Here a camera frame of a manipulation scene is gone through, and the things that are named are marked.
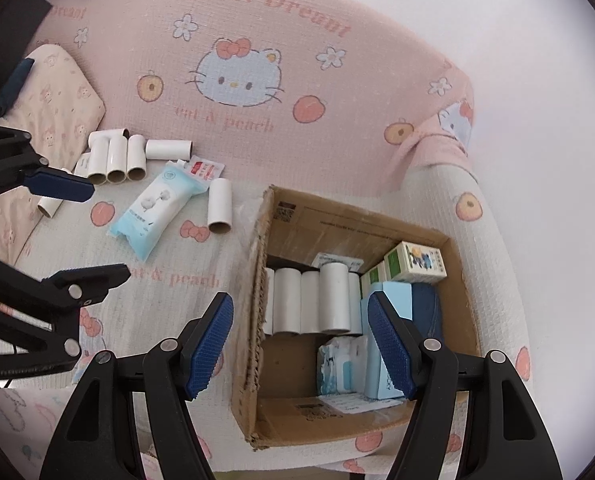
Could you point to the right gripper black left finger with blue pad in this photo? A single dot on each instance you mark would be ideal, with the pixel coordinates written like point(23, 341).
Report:
point(96, 436)

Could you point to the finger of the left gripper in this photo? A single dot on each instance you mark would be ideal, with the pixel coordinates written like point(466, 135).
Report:
point(40, 320)
point(20, 165)

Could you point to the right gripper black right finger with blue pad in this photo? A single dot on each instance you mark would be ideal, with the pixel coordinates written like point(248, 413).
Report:
point(505, 437)

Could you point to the white spiral notebook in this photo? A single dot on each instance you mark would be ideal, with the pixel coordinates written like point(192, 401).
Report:
point(81, 167)

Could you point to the pink patterned pillow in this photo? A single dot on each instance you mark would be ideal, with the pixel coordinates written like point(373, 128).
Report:
point(58, 107)

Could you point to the light blue box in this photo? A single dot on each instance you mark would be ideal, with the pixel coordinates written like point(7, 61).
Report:
point(388, 374)

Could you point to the light blue cotton tissue pack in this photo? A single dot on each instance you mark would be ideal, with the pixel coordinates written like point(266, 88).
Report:
point(145, 220)

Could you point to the dark blue pouch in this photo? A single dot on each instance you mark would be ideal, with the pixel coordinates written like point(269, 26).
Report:
point(427, 311)

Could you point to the blue white wipes pack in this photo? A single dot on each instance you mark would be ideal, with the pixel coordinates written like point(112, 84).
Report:
point(342, 365)

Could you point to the brown cardboard box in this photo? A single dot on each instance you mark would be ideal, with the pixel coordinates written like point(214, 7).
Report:
point(274, 393)

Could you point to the red white small packet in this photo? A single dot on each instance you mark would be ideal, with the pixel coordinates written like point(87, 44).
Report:
point(202, 171)

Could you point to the white green cartoon carton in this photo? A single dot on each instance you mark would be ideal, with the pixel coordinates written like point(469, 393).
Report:
point(408, 263)

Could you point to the white roll in box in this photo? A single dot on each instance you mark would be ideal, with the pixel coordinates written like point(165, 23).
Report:
point(268, 325)
point(287, 301)
point(310, 302)
point(334, 316)

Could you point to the pink Hello Kitty sofa cover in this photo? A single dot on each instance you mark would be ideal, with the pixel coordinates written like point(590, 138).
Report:
point(321, 96)

